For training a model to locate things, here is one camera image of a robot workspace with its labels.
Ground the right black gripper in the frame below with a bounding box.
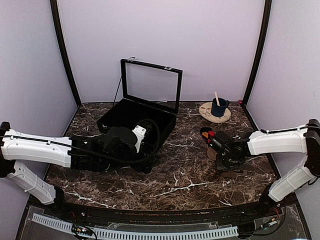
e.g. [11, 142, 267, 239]
[216, 153, 242, 171]

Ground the brown ribbed sock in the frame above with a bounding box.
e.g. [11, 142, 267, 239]
[207, 147, 237, 179]

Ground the argyle patterned sock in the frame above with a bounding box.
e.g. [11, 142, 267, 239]
[200, 127, 215, 145]

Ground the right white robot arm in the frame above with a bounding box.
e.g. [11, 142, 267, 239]
[208, 119, 320, 217]

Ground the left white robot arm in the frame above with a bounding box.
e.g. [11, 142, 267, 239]
[0, 119, 161, 218]

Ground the dark blue mug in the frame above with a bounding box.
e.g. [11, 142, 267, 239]
[211, 97, 230, 118]

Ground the beige patterned saucer plate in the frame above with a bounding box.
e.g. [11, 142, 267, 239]
[198, 102, 232, 124]

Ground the wooden stick in mug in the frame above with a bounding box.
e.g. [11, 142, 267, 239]
[214, 91, 221, 107]

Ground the black display box with lid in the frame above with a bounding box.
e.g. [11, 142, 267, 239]
[97, 59, 183, 154]

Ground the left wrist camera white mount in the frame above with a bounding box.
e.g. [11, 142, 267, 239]
[132, 125, 147, 153]

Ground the black front rail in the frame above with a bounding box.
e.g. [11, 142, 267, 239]
[52, 202, 284, 225]

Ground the white slotted cable duct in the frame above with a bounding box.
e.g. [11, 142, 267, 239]
[31, 213, 239, 240]

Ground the right black corner post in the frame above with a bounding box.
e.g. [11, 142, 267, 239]
[242, 0, 273, 108]

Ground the black corner post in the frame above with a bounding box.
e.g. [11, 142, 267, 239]
[49, 0, 82, 108]
[242, 0, 273, 108]

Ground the left black corner post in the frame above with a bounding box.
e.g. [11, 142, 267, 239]
[49, 0, 82, 108]

